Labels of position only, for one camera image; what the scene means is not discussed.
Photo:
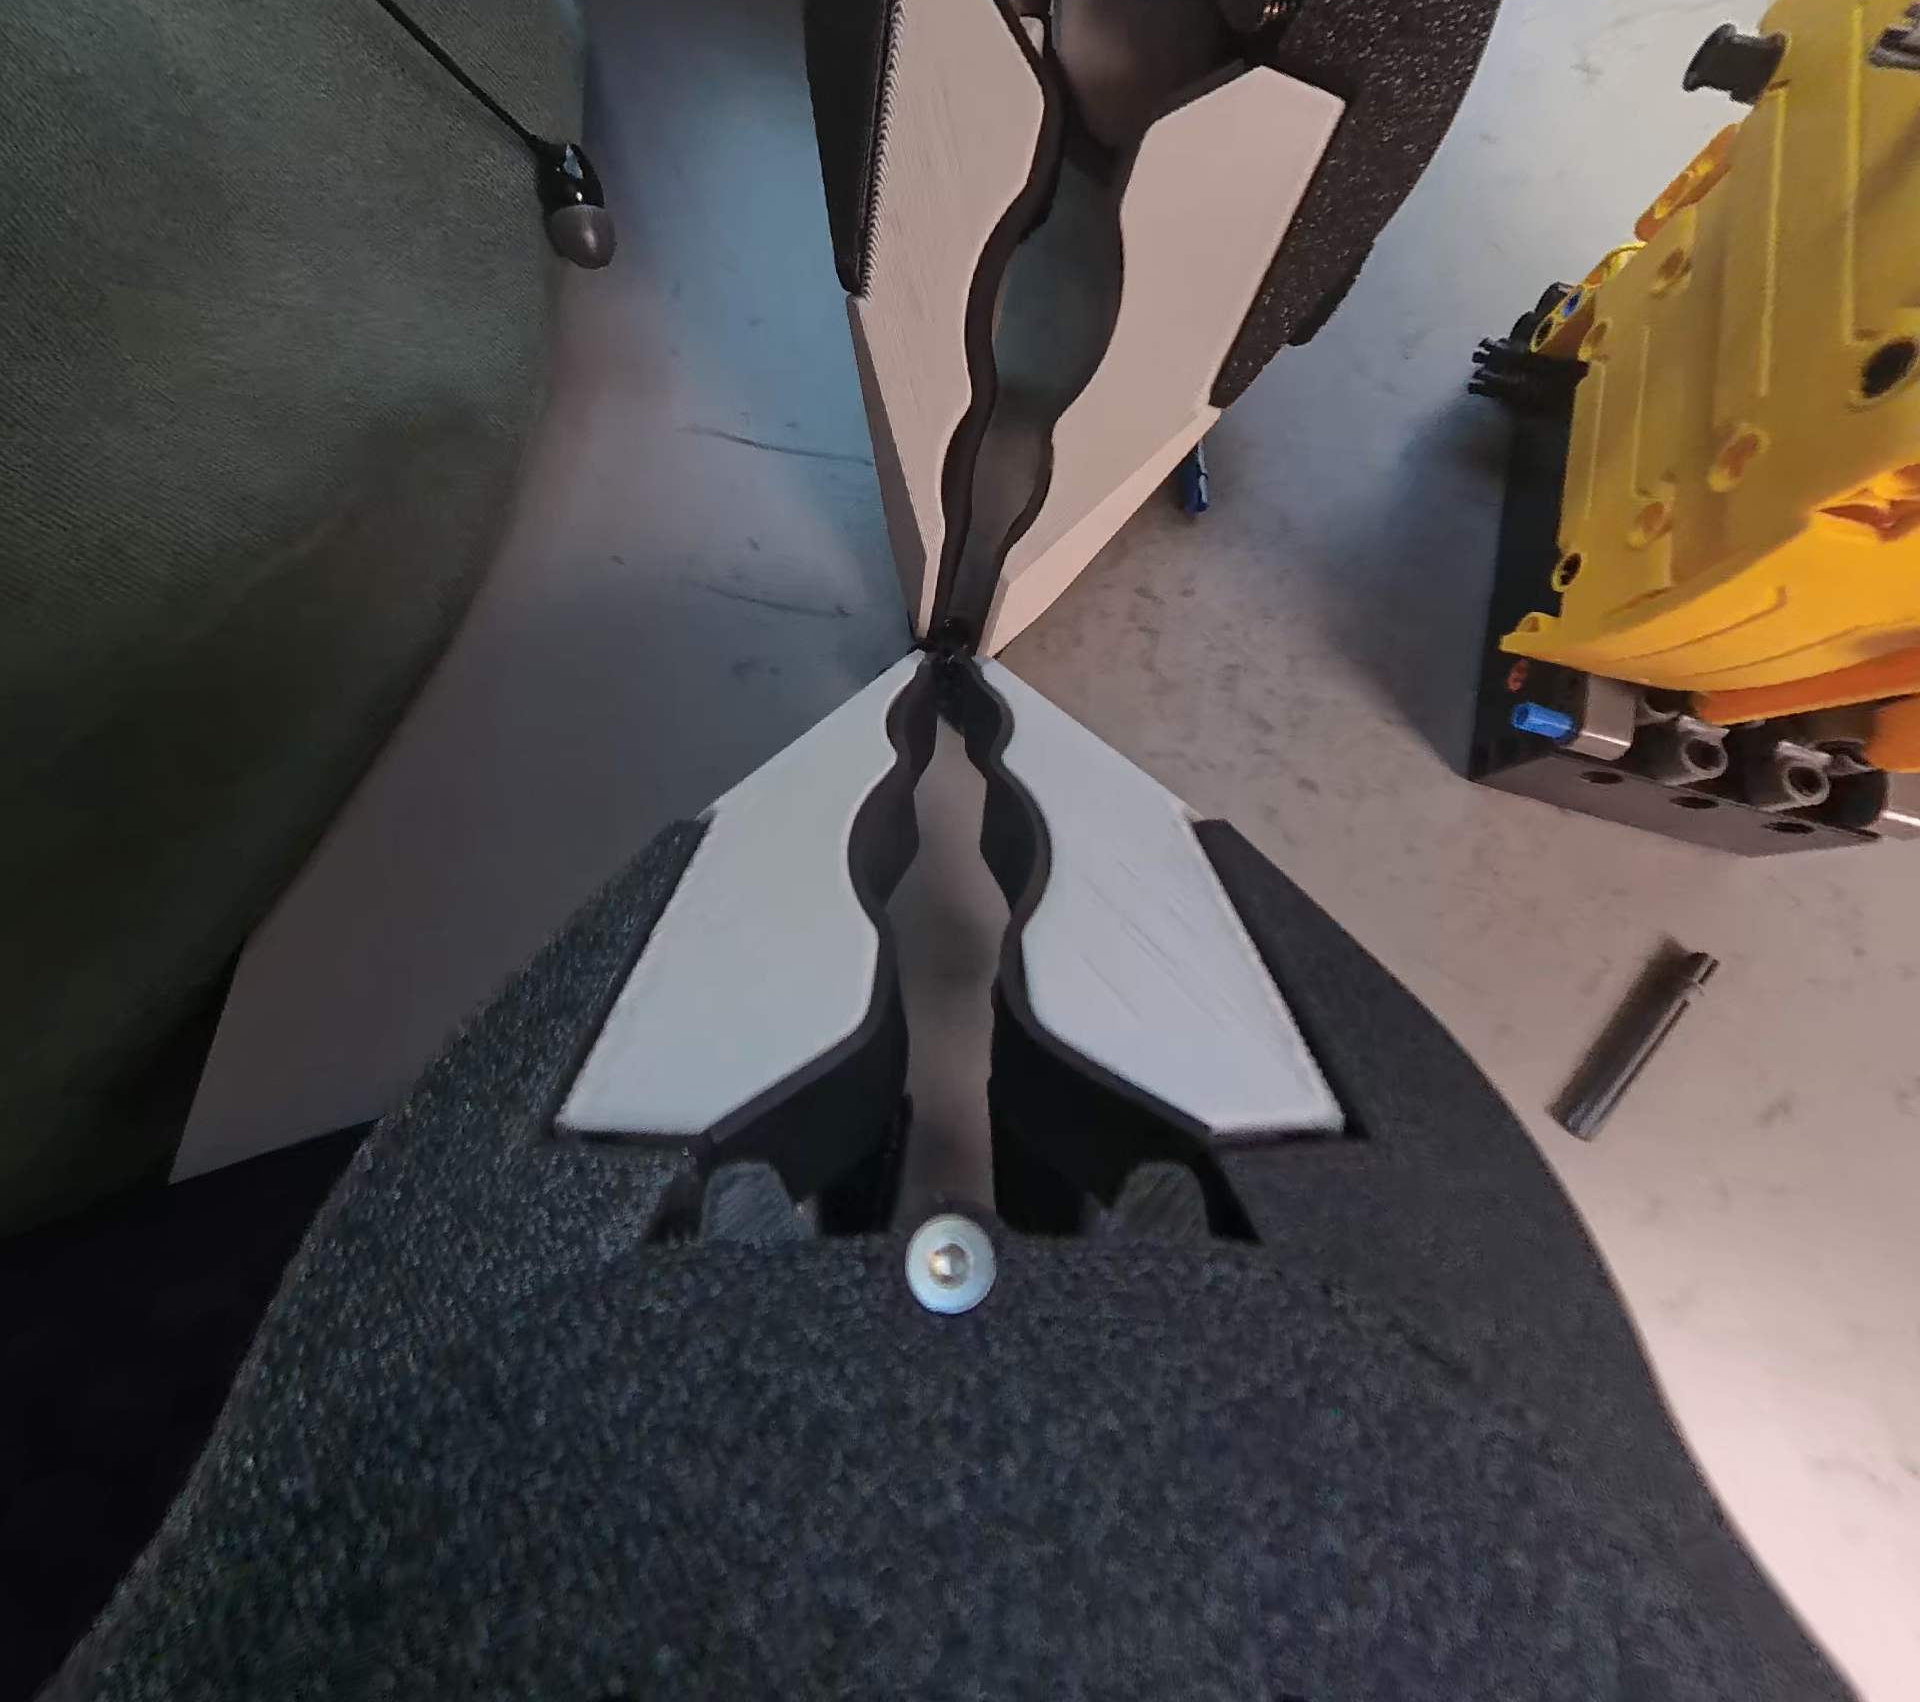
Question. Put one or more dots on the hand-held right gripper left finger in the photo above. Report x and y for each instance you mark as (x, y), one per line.
(719, 983)

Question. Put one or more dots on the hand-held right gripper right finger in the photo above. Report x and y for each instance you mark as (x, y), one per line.
(1157, 983)

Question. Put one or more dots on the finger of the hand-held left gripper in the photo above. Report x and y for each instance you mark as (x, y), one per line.
(1217, 230)
(932, 201)

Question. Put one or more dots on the blue lego long pin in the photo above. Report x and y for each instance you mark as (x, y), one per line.
(1194, 482)

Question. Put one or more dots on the yellow lego robot model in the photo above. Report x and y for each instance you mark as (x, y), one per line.
(1727, 382)

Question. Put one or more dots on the short black lego axle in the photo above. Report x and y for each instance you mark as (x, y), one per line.
(1637, 1043)

